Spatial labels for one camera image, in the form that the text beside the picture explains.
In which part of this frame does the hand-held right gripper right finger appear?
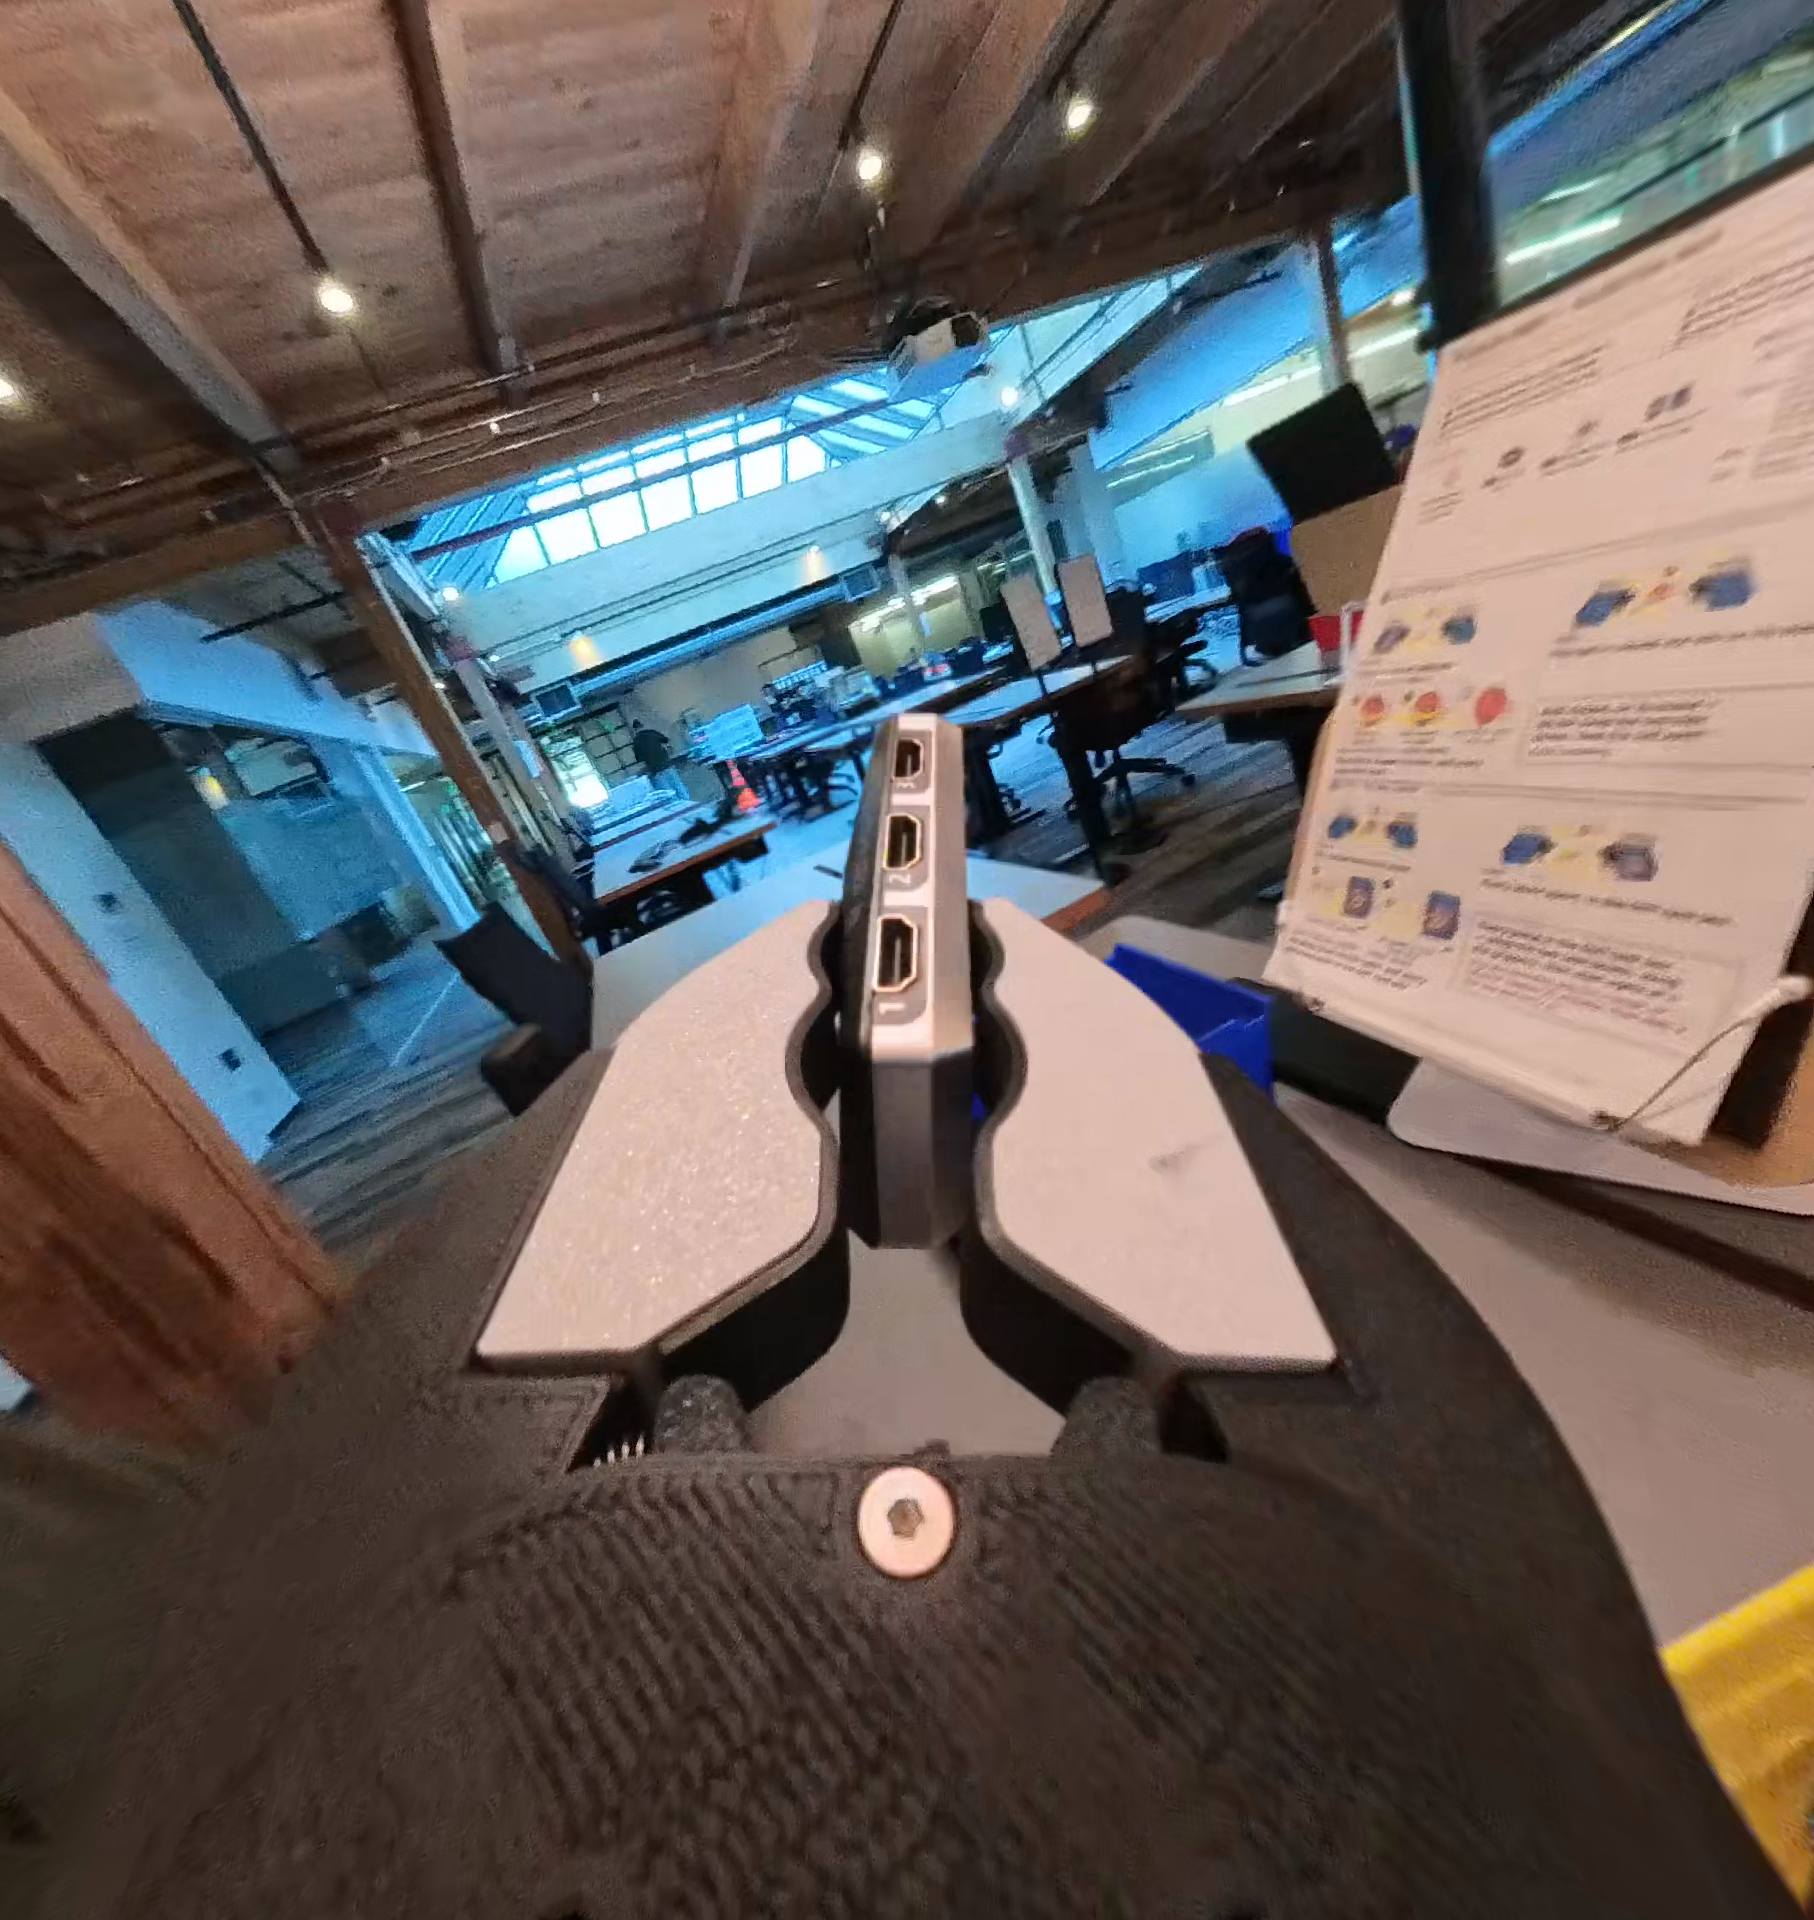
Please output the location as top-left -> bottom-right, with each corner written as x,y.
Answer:
959,899 -> 1341,1412

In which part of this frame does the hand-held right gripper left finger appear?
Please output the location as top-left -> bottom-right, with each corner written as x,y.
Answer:
471,900 -> 856,1412

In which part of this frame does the blue bin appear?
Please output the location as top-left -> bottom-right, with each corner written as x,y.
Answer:
1103,944 -> 1276,1102

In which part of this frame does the black HDMI switch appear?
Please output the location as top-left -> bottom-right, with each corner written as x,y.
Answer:
836,713 -> 985,1253

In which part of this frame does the yellow bin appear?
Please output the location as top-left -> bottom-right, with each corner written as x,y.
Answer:
1660,1536 -> 1814,1908

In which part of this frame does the grey desk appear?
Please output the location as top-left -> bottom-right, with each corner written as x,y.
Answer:
590,900 -> 1814,1644

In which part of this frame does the black office chair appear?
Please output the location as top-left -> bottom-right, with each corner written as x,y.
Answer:
1081,637 -> 1212,789
439,900 -> 595,1122

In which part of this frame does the wooden pillar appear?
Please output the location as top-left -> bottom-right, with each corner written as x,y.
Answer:
0,785 -> 351,1456

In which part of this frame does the printed instruction sheet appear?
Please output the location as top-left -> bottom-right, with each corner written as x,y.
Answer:
1267,142 -> 1814,1149

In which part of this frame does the black monitor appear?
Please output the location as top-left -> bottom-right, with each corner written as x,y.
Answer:
1245,382 -> 1406,499

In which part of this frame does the ceiling projector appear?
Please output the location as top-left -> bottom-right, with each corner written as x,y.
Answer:
883,301 -> 992,378

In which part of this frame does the black framed glass panel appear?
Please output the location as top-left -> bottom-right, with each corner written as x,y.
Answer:
1394,0 -> 1814,350

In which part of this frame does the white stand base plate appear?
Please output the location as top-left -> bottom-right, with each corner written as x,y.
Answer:
1390,1057 -> 1814,1220

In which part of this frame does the wooden support post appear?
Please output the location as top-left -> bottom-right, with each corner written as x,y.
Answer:
307,503 -> 586,963

